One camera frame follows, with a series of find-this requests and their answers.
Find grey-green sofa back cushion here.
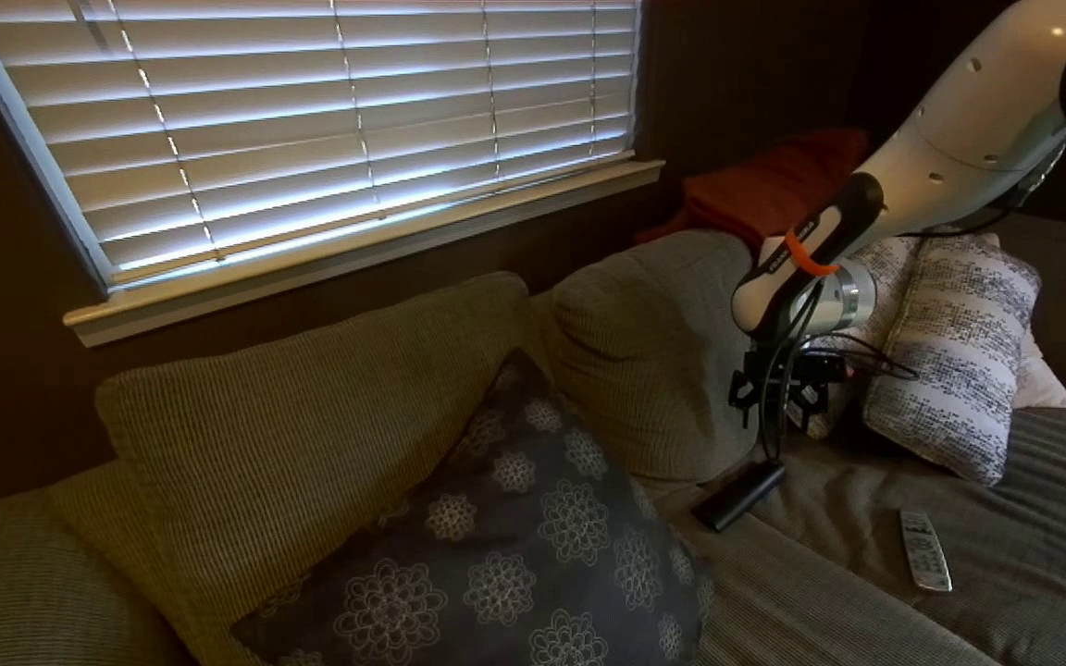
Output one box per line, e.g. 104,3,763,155
526,224,765,489

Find white window sill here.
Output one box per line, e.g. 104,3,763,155
59,155,670,352

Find red pillow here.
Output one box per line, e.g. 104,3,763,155
638,122,874,260

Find silver remote control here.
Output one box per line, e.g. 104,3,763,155
896,502,960,598

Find dark floral pattern pillow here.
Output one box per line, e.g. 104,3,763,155
231,346,717,666

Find black remote control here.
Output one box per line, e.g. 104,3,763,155
694,453,792,535

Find white grey speckled pillow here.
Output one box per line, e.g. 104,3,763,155
859,230,1043,490
845,233,933,363

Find large olive sofa back cushion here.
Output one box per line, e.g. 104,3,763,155
93,265,542,666

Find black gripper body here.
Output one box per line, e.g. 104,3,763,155
724,339,859,437

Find plain cream pillow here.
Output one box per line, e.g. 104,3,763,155
1012,329,1066,414

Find grey-green fabric sofa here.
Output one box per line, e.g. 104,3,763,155
0,212,1066,666

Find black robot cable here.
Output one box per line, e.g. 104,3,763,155
728,122,1066,473

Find white window blinds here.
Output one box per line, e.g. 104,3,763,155
0,0,653,300

